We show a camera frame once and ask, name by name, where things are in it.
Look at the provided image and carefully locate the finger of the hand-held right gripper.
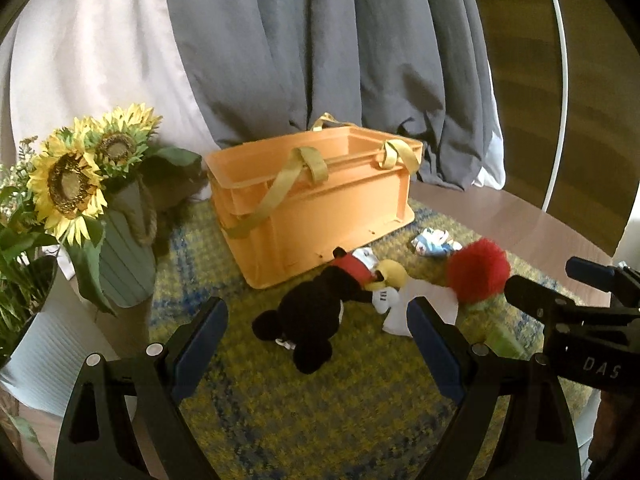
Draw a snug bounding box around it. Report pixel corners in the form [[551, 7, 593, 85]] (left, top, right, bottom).
[[504, 275, 592, 322], [566, 257, 640, 307]]

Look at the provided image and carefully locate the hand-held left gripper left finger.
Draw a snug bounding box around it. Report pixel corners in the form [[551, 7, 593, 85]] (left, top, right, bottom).
[[55, 296, 229, 480]]

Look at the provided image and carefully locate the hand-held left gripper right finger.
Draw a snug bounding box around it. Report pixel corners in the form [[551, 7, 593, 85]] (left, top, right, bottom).
[[406, 296, 583, 480]]

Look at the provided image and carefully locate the red pompom white plush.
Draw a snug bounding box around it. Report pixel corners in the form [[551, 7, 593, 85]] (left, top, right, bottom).
[[383, 279, 459, 336]]

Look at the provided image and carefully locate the red fluffy plush ball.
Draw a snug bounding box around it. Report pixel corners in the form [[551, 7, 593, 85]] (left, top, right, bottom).
[[446, 239, 512, 303]]

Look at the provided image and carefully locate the small blue white toy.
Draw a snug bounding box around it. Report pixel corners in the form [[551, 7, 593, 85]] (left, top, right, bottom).
[[411, 227, 463, 257]]

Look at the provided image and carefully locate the black mouse plush toy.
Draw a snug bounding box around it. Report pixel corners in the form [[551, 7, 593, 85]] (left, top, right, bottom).
[[251, 246, 407, 375]]

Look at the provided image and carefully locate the orange plastic crate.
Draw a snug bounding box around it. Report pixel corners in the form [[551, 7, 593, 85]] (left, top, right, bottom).
[[204, 114, 425, 290]]

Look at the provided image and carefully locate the person's right forearm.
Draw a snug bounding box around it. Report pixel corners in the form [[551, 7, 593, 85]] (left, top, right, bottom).
[[587, 389, 640, 480]]

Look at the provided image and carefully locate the green ribbed vase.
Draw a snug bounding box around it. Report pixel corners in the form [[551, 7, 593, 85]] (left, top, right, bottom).
[[95, 180, 160, 309]]

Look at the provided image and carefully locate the yellow blue plaid mat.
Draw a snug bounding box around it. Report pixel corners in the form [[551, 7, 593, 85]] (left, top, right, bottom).
[[147, 197, 601, 480]]

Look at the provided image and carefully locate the white ribbed vase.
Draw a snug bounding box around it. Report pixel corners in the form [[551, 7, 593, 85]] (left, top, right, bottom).
[[0, 266, 103, 417]]

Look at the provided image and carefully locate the white hoop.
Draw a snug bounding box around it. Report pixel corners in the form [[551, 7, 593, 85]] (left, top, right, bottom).
[[537, 0, 573, 213]]

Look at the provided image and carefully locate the green leafy plant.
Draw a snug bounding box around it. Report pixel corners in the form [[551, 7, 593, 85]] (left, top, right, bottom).
[[0, 135, 118, 363]]

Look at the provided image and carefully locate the artificial sunflower bouquet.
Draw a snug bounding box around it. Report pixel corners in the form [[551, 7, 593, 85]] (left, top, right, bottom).
[[27, 102, 166, 248]]

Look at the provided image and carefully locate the pale pink curtain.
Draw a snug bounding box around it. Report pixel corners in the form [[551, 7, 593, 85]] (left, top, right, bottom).
[[0, 0, 223, 203]]

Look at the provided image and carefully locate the grey curtain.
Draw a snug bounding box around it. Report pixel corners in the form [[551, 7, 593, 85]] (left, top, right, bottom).
[[162, 0, 506, 192]]

